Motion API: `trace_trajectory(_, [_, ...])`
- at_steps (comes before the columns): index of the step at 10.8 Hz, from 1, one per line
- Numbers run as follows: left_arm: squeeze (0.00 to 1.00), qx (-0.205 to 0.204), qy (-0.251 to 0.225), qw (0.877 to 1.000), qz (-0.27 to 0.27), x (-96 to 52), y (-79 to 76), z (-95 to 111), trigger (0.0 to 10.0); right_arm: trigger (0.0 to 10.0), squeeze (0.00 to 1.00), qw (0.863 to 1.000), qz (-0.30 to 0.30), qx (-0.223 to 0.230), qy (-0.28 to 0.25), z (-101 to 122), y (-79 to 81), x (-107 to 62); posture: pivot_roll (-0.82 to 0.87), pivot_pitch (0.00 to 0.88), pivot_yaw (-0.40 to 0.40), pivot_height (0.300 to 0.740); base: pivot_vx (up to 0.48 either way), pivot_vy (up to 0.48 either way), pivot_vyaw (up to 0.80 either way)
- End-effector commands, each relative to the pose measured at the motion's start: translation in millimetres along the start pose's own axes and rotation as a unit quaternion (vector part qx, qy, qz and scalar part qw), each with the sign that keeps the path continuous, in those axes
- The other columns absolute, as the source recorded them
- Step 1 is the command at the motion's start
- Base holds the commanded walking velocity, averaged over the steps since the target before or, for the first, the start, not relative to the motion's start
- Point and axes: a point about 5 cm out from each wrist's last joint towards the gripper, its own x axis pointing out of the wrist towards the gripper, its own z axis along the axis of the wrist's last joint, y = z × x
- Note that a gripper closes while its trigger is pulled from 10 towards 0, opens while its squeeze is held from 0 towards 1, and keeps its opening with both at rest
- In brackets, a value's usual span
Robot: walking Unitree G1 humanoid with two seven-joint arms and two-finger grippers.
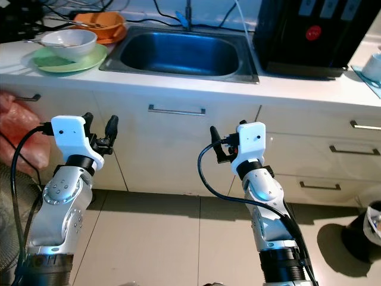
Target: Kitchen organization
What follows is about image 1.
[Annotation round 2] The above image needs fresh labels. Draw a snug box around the metal sink faucet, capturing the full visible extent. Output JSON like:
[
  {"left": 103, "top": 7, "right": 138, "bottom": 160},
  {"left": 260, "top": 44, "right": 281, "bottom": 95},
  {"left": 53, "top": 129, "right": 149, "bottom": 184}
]
[{"left": 176, "top": 0, "right": 195, "bottom": 32}]

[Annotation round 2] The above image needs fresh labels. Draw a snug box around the white cup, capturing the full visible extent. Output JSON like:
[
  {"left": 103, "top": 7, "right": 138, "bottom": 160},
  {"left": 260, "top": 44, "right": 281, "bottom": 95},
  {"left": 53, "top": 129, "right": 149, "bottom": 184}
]
[{"left": 360, "top": 54, "right": 381, "bottom": 84}]

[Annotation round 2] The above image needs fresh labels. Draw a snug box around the orange plastic bag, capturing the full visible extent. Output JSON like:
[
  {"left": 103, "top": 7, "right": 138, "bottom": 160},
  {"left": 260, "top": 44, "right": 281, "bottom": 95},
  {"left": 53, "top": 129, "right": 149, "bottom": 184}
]
[{"left": 0, "top": 91, "right": 53, "bottom": 173}]

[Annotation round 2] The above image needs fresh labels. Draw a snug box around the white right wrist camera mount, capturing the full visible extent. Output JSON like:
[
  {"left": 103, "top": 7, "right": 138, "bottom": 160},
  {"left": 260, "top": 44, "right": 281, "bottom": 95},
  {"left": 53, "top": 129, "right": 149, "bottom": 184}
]
[{"left": 237, "top": 122, "right": 267, "bottom": 174}]

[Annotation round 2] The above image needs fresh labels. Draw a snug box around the grey floor fan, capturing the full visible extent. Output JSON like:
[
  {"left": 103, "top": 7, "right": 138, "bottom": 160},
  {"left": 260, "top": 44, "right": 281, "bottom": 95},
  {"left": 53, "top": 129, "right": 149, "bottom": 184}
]
[{"left": 0, "top": 176, "right": 36, "bottom": 275}]

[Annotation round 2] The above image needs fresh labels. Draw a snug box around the orange plastic bowl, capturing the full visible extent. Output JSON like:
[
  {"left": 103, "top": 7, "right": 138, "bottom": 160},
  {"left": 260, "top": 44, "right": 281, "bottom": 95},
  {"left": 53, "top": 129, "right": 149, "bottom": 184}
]
[{"left": 73, "top": 12, "right": 126, "bottom": 35}]

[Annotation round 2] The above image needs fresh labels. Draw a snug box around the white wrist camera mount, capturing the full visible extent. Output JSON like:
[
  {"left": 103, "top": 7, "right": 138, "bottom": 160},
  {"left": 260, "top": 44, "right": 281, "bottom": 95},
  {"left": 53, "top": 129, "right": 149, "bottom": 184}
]
[
  {"left": 50, "top": 115, "right": 101, "bottom": 171},
  {"left": 237, "top": 122, "right": 267, "bottom": 174}
]

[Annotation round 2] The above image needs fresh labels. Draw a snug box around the long silver drawer handle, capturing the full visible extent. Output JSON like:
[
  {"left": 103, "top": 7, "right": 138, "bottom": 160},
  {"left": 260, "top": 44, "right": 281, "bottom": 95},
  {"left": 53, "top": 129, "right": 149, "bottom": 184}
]
[{"left": 148, "top": 104, "right": 206, "bottom": 116}]

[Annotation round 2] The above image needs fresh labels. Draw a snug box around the wooden chopstick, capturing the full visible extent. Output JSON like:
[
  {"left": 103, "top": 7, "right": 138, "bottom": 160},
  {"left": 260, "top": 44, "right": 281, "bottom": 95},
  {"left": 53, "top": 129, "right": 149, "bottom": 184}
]
[{"left": 60, "top": 17, "right": 107, "bottom": 29}]

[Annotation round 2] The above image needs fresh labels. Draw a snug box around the light green plate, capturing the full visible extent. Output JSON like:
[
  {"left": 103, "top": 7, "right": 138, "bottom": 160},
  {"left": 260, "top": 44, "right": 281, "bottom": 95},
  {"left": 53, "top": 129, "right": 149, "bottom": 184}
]
[{"left": 32, "top": 43, "right": 108, "bottom": 74}]

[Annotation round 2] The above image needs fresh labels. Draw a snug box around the white water hose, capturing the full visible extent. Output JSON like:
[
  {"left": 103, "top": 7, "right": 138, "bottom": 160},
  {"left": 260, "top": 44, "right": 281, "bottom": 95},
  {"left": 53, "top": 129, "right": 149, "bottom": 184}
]
[{"left": 235, "top": 0, "right": 251, "bottom": 45}]

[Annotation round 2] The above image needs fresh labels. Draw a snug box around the white ceramic bowl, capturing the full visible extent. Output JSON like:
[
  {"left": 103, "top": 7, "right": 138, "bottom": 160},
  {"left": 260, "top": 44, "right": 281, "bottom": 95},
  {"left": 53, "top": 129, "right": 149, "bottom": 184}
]
[{"left": 43, "top": 29, "right": 98, "bottom": 62}]

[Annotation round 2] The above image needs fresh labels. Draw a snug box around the teal tray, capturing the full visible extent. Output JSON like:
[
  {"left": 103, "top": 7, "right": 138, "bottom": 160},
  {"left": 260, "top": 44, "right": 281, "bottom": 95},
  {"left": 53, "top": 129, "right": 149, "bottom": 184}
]
[{"left": 350, "top": 64, "right": 381, "bottom": 99}]

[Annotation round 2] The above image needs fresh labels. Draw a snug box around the black power cable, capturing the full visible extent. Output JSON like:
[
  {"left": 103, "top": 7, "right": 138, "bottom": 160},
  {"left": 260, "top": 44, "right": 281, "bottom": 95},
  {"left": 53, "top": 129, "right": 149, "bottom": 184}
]
[
  {"left": 152, "top": 0, "right": 185, "bottom": 28},
  {"left": 216, "top": 0, "right": 252, "bottom": 32}
]

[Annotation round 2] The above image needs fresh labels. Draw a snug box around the black water dispenser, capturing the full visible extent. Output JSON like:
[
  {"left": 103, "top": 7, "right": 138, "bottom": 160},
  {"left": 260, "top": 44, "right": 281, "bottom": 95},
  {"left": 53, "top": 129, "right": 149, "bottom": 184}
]
[{"left": 253, "top": 0, "right": 376, "bottom": 78}]

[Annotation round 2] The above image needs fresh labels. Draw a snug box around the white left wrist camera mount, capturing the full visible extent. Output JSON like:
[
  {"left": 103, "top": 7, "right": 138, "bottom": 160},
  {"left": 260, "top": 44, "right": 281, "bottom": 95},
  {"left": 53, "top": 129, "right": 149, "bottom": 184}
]
[{"left": 50, "top": 115, "right": 101, "bottom": 171}]

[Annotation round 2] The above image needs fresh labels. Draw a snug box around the stainless steel sink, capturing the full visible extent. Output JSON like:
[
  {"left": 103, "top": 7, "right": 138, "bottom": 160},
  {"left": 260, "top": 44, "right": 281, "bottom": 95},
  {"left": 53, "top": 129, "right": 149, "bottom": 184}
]
[{"left": 99, "top": 27, "right": 260, "bottom": 84}]

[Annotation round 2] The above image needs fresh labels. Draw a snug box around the black round bin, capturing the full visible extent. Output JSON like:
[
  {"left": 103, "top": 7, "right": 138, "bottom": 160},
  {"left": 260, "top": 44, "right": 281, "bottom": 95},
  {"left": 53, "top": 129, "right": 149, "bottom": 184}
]
[{"left": 341, "top": 201, "right": 381, "bottom": 264}]

